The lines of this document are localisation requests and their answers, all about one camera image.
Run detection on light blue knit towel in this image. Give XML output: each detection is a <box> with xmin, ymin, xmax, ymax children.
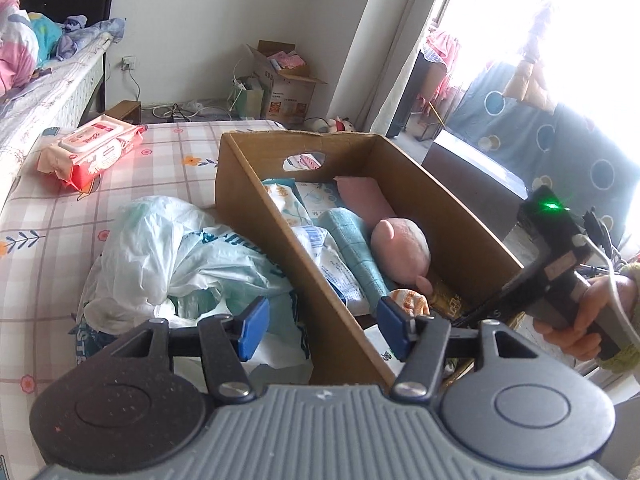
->
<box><xmin>317</xmin><ymin>208</ymin><xmax>390</xmax><ymax>315</ymax></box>

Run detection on pink plush toy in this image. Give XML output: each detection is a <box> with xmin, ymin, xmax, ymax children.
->
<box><xmin>371</xmin><ymin>218</ymin><xmax>433</xmax><ymax>297</ymax></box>

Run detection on dark blue snack pack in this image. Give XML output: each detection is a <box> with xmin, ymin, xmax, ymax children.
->
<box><xmin>292</xmin><ymin>226</ymin><xmax>370</xmax><ymax>316</ymax></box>

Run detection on white cotton swab pack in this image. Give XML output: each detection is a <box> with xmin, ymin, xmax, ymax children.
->
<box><xmin>262</xmin><ymin>179</ymin><xmax>314</xmax><ymax>226</ymax></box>

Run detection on orange striped knit socks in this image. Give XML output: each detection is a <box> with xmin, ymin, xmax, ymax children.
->
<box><xmin>390</xmin><ymin>288</ymin><xmax>431</xmax><ymax>318</ymax></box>

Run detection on person right hand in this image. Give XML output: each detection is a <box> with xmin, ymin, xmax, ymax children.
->
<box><xmin>533</xmin><ymin>275</ymin><xmax>639</xmax><ymax>361</ymax></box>

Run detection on brown cardboard box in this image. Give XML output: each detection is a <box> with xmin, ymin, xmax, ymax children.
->
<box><xmin>215</xmin><ymin>131</ymin><xmax>521</xmax><ymax>388</ymax></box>

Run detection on blue dotted curtain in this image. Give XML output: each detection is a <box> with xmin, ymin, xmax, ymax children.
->
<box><xmin>446</xmin><ymin>64</ymin><xmax>639</xmax><ymax>244</ymax></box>

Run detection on white plastic bag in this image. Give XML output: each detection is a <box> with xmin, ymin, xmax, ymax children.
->
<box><xmin>72</xmin><ymin>196</ymin><xmax>312</xmax><ymax>388</ymax></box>

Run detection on checkered floral tablecloth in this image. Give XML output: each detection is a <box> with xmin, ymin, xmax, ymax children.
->
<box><xmin>1</xmin><ymin>120</ymin><xmax>275</xmax><ymax>479</ymax></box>

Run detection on red wet wipes pack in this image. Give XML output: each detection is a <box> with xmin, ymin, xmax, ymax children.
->
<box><xmin>37</xmin><ymin>115</ymin><xmax>146</xmax><ymax>191</ymax></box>

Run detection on small brown wooden stool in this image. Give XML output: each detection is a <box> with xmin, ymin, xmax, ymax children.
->
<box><xmin>104</xmin><ymin>100</ymin><xmax>142</xmax><ymax>125</ymax></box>

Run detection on open cardboard box with items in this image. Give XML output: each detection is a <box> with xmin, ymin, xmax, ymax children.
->
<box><xmin>247</xmin><ymin>40</ymin><xmax>324</xmax><ymax>128</ymax></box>

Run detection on grey floral bed sheet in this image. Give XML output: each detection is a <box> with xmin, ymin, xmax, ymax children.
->
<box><xmin>1</xmin><ymin>34</ymin><xmax>110</xmax><ymax>200</ymax></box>

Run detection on pink grey quilt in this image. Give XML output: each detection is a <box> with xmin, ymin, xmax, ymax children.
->
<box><xmin>0</xmin><ymin>0</ymin><xmax>39</xmax><ymax>96</ymax></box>

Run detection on black bed headboard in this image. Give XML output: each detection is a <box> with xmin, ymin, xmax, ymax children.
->
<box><xmin>18</xmin><ymin>0</ymin><xmax>122</xmax><ymax>116</ymax></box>

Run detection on white cable on gripper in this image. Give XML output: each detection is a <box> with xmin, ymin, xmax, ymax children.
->
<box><xmin>572</xmin><ymin>231</ymin><xmax>640</xmax><ymax>351</ymax></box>

